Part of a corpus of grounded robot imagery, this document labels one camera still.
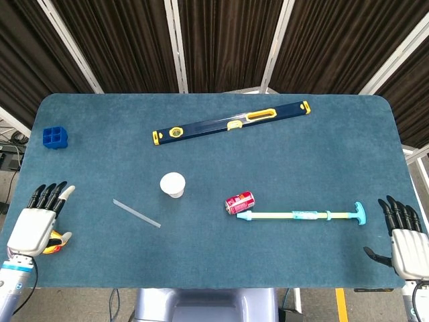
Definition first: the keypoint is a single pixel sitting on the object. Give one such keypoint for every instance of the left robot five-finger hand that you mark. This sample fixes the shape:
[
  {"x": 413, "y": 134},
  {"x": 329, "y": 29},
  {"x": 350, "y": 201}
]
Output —
[{"x": 31, "y": 231}]

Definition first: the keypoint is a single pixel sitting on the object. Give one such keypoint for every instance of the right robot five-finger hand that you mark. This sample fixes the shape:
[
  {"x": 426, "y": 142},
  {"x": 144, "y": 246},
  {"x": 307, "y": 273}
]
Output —
[{"x": 409, "y": 248}]

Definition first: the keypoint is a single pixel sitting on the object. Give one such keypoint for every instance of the clear plastic strip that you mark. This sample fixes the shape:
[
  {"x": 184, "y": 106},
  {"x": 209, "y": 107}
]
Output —
[{"x": 135, "y": 213}]

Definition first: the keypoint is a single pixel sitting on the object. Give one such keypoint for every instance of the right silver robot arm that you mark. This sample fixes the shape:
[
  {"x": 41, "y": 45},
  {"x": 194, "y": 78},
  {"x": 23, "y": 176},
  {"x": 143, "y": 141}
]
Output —
[{"x": 407, "y": 298}]

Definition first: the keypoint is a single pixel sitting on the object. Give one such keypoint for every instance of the white paper cup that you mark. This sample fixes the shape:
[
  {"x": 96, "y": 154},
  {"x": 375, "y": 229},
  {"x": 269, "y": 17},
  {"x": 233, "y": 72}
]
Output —
[{"x": 172, "y": 184}]

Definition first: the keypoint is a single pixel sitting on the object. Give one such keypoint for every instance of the yellow tape measure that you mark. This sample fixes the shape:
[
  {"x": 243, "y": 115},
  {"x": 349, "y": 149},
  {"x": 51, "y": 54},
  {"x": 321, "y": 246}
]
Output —
[{"x": 53, "y": 249}]

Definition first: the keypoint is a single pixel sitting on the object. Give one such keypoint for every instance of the black floor equipment box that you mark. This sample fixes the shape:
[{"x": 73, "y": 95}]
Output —
[{"x": 11, "y": 157}]

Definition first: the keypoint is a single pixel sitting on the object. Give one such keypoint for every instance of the yellow floor tape strip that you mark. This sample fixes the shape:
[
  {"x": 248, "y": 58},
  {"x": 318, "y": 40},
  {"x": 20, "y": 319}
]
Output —
[{"x": 341, "y": 305}]

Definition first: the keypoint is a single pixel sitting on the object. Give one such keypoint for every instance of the blue plastic grid block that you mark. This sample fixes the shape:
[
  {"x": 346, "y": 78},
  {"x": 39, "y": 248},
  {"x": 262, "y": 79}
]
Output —
[{"x": 55, "y": 137}]

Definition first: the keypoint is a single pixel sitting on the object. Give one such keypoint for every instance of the teal yellow water pump toy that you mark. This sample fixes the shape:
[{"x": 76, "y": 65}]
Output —
[{"x": 278, "y": 215}]

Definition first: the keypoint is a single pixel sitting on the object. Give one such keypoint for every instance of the dark brown pleated curtain panel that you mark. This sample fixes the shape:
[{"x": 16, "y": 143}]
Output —
[
  {"x": 224, "y": 43},
  {"x": 23, "y": 60},
  {"x": 412, "y": 97},
  {"x": 338, "y": 43},
  {"x": 124, "y": 43}
]

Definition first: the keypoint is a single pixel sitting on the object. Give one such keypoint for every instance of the red soda can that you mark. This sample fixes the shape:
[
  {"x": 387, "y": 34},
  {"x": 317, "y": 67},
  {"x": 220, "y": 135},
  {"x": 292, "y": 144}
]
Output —
[{"x": 240, "y": 202}]

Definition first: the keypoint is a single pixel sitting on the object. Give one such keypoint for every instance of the blue felt table mat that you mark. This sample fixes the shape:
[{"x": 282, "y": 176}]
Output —
[{"x": 214, "y": 255}]

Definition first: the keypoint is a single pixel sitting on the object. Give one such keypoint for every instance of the grey robot torso base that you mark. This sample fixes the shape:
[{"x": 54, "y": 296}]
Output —
[{"x": 204, "y": 305}]

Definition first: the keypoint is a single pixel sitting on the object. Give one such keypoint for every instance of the blue yellow spirit level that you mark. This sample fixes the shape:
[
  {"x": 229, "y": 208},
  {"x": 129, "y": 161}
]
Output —
[{"x": 207, "y": 124}]

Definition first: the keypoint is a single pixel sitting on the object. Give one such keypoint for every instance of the white partition frame post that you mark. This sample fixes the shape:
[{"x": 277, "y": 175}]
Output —
[
  {"x": 70, "y": 47},
  {"x": 395, "y": 57},
  {"x": 177, "y": 47},
  {"x": 276, "y": 47}
]

